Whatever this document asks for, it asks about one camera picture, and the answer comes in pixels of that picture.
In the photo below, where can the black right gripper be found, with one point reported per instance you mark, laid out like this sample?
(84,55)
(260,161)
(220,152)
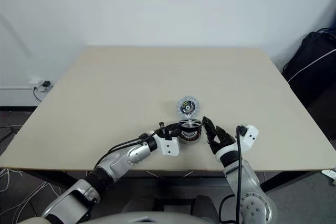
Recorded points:
(224,144)

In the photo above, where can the white wall socket strip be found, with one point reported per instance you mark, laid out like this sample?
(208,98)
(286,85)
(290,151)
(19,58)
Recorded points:
(35,80)

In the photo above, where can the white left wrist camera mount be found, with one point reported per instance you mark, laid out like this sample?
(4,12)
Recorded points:
(169,148)

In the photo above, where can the black table frame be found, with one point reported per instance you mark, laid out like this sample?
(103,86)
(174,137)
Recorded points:
(52,178)

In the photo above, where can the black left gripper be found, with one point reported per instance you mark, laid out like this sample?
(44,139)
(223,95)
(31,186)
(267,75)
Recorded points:
(166,130)

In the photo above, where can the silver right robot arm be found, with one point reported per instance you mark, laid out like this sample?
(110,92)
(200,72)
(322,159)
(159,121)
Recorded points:
(249,182)

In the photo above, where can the motor stator with copper windings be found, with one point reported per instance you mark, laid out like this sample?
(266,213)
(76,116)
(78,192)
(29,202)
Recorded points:
(190,137)

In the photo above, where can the silver spoked motor rotor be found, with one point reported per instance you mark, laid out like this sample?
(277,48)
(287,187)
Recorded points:
(190,123)

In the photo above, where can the black power adapter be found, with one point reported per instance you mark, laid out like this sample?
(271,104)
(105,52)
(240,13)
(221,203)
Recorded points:
(46,83)

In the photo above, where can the black bag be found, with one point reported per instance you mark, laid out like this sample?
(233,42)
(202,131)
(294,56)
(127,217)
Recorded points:
(315,77)

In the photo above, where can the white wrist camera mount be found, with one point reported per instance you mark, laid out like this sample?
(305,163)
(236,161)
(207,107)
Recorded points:
(250,136)
(169,148)

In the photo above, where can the silver robot torso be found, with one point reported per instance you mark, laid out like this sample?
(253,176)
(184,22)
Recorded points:
(149,217)

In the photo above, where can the grey round motor end cap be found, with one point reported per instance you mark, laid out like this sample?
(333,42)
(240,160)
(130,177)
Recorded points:
(187,107)

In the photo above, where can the white floor power strip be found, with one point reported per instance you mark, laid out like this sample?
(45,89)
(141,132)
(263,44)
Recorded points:
(330,174)

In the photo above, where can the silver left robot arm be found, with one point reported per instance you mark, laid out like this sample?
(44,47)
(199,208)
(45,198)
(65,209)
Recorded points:
(126,158)

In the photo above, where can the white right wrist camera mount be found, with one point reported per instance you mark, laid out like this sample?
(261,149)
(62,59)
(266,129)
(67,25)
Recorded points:
(250,136)

